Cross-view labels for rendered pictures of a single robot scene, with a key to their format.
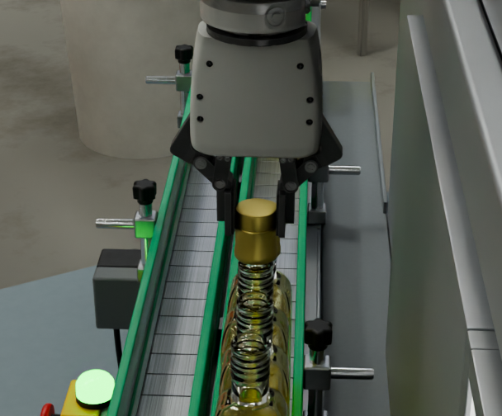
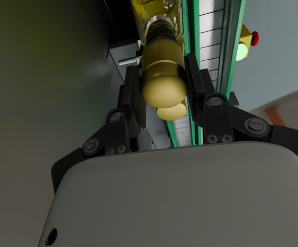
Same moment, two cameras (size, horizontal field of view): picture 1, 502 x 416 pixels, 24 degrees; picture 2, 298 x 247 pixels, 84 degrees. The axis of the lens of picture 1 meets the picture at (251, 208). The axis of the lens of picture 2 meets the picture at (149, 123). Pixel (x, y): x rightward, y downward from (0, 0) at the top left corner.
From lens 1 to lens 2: 0.85 m
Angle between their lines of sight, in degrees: 17
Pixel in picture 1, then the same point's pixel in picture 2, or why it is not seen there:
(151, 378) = (217, 54)
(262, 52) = not seen: outside the picture
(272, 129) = (124, 216)
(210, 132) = (273, 194)
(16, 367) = (251, 83)
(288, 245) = (177, 126)
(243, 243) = (172, 53)
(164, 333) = (213, 81)
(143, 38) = not seen: hidden behind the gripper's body
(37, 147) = not seen: hidden behind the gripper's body
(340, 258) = (160, 124)
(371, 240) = (153, 132)
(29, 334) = (247, 95)
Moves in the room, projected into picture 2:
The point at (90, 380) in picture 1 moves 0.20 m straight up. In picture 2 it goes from (241, 52) to (274, 106)
